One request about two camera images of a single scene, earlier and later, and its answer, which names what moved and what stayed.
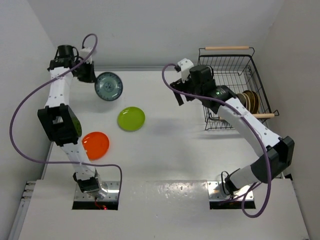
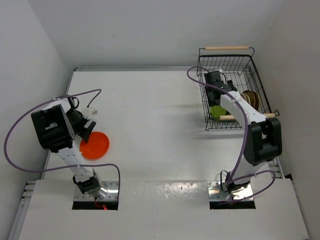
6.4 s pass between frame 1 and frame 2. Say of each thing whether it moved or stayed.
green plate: moved
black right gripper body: moved
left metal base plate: stayed
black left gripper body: moved
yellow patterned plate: stayed
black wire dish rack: stayed
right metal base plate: stayed
